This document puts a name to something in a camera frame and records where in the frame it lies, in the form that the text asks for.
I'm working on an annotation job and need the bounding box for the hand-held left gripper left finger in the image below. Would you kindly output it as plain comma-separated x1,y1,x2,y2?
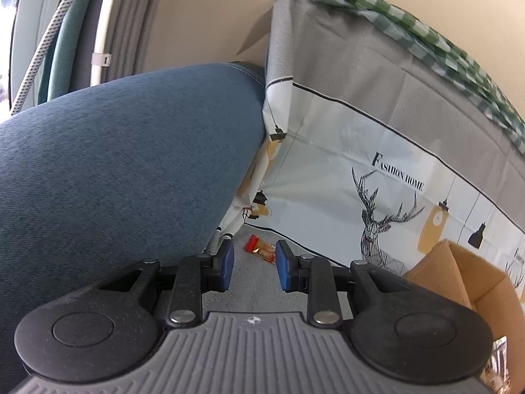
96,237,236,326

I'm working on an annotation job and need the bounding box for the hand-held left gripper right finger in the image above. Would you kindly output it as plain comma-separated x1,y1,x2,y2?
275,238,411,326

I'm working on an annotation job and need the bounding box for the small red orange candy packet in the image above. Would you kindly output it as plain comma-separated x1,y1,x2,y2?
245,234,277,264

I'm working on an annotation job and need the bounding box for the brown cardboard box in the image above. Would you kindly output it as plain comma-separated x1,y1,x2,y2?
403,238,525,339

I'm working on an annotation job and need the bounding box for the grey printed sofa cover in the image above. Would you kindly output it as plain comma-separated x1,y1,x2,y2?
205,0,525,321

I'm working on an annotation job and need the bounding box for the clear crinkled snack packet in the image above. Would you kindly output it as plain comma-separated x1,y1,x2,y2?
480,336,514,394

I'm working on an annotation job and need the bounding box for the grey curtain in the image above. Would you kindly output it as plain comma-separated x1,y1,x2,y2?
109,0,169,78

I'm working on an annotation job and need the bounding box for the green checkered cloth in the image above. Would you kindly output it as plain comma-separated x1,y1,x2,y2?
287,0,525,152

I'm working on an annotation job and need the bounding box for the white pipe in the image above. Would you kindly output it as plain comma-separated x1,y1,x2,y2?
90,0,120,88

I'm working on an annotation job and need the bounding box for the white braided hose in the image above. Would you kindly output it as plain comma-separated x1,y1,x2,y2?
8,0,96,116

